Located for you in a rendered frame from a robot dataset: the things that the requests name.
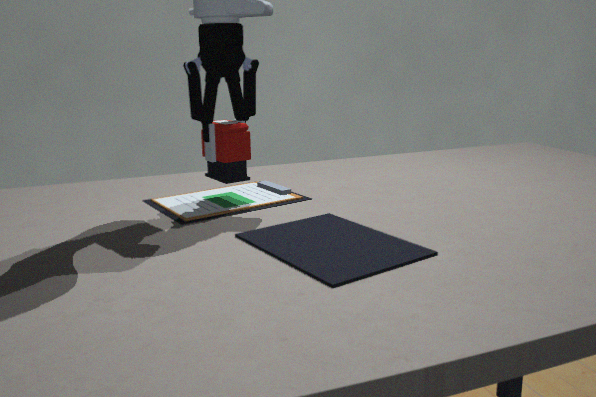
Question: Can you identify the red self-inking stamp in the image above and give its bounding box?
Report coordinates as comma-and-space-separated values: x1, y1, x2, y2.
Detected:
205, 120, 251, 184

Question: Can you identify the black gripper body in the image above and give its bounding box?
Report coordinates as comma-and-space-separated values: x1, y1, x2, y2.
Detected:
197, 23, 245, 78

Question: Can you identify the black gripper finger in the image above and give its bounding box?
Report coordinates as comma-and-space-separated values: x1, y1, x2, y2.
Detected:
225, 57, 259, 123
183, 57, 224, 162

